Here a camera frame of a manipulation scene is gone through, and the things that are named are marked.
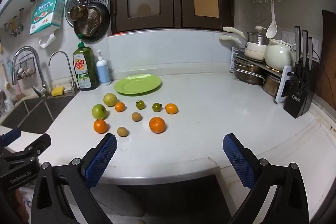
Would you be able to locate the black handled knife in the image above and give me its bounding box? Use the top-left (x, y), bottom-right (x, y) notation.
top-left (307, 37), bottom-right (314, 68)
top-left (294, 26), bottom-right (302, 67)
top-left (302, 30), bottom-right (308, 67)

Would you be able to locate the cream pan with handle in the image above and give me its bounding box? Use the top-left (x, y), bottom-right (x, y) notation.
top-left (222, 26), bottom-right (270, 53)
top-left (219, 35), bottom-right (266, 61)

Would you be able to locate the white wall socket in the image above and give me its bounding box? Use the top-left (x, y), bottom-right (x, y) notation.
top-left (281, 30), bottom-right (297, 44)

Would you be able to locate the cream ceramic pot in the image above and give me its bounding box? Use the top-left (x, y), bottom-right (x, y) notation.
top-left (264, 39), bottom-right (297, 71)

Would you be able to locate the black knife block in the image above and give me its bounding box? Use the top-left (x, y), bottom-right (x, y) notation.
top-left (283, 61), bottom-right (320, 119)

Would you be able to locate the large orange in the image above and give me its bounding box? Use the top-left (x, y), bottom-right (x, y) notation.
top-left (149, 117), bottom-right (166, 134)

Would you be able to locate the orange with stem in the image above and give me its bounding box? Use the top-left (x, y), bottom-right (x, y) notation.
top-left (93, 118), bottom-right (108, 134)

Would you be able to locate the tall chrome faucet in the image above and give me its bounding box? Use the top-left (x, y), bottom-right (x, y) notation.
top-left (12, 46), bottom-right (50, 98)

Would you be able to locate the yellow sponge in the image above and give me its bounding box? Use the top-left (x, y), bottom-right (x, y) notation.
top-left (51, 86), bottom-right (66, 97)

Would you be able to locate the thin chrome faucet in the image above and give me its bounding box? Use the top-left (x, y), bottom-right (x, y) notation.
top-left (49, 51), bottom-right (79, 93)

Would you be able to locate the small copper pot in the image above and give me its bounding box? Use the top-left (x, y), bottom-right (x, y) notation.
top-left (69, 0), bottom-right (89, 21)

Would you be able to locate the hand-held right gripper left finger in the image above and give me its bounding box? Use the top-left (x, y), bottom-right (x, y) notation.
top-left (31, 133), bottom-right (118, 224)

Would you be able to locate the metal pot rack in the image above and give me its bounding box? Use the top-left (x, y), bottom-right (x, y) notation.
top-left (230, 47), bottom-right (296, 104)

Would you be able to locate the black frying pan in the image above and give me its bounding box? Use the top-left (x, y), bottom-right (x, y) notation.
top-left (73, 0), bottom-right (111, 43)

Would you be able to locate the steel pot with lid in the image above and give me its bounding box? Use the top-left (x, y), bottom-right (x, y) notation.
top-left (246, 26), bottom-right (270, 45)

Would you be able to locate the brown board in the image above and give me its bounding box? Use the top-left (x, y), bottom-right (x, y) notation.
top-left (313, 10), bottom-right (336, 107)

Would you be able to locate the paper towel pack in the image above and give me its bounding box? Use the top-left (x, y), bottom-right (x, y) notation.
top-left (29, 0), bottom-right (66, 49)

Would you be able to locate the wire basket with garlic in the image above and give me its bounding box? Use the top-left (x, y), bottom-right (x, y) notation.
top-left (13, 53), bottom-right (36, 81)

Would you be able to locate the green plate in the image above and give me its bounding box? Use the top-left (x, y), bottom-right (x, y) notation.
top-left (114, 74), bottom-right (162, 95)

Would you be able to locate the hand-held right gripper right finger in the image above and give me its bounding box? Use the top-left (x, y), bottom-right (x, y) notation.
top-left (223, 133), bottom-right (310, 224)

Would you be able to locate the wide steel pot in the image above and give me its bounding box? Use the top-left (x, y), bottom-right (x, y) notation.
top-left (234, 62), bottom-right (264, 85)

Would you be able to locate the green apple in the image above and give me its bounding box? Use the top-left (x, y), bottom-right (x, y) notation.
top-left (92, 104), bottom-right (107, 119)

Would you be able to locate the steel sink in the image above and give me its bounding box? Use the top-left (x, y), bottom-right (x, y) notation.
top-left (0, 95), bottom-right (76, 135)

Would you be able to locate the white pump bottle blue label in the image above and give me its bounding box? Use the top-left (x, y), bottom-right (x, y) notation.
top-left (96, 50), bottom-right (112, 86)

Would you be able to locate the white ladle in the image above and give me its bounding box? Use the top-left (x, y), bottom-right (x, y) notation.
top-left (266, 0), bottom-right (278, 40)

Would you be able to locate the green dish soap bottle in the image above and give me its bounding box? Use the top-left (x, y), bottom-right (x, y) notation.
top-left (73, 34), bottom-right (100, 92)

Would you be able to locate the yellow-green round fruit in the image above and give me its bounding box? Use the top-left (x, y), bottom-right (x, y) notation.
top-left (103, 93), bottom-right (118, 107)

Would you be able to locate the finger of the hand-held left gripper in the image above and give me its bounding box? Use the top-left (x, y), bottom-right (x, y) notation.
top-left (5, 133), bottom-right (52, 160)
top-left (0, 128), bottom-right (22, 146)

